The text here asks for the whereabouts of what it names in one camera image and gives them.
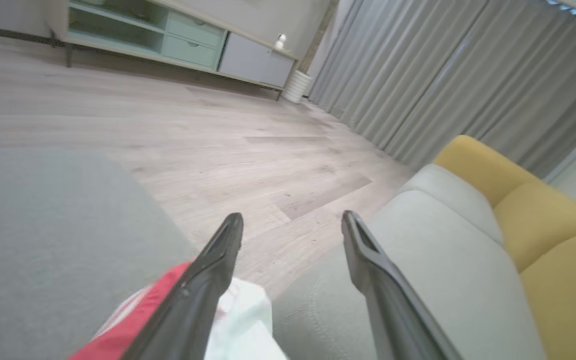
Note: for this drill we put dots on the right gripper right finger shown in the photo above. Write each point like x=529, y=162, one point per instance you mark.
x=393, y=310

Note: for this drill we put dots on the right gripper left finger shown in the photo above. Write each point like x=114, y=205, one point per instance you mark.
x=193, y=310

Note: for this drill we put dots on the red garment with white stripes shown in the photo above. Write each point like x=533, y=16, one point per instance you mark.
x=248, y=325

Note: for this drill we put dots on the grey stitched sofa seat cushion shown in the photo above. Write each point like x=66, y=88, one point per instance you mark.
x=443, y=300

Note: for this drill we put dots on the light grey sofa seat cushion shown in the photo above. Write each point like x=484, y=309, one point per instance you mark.
x=455, y=200

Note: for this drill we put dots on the large grey sofa seat cushion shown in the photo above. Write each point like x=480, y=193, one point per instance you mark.
x=43, y=250

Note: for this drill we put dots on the yellow sofa back cushion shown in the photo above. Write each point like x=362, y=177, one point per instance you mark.
x=573, y=300
x=543, y=220
x=478, y=165

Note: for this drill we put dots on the grey pleated curtain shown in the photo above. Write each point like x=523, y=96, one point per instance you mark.
x=443, y=75

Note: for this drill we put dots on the white ribbed cylinder bin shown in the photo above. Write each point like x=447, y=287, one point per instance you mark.
x=296, y=86

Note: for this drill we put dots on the grey cabinet door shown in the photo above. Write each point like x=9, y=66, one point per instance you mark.
x=255, y=62

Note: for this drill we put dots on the pale green cabinet drawer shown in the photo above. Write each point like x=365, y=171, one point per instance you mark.
x=190, y=51
x=195, y=27

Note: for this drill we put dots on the small white figurine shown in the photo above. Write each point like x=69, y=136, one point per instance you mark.
x=281, y=42

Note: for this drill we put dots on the low green and white cabinet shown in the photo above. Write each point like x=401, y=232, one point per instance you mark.
x=118, y=30

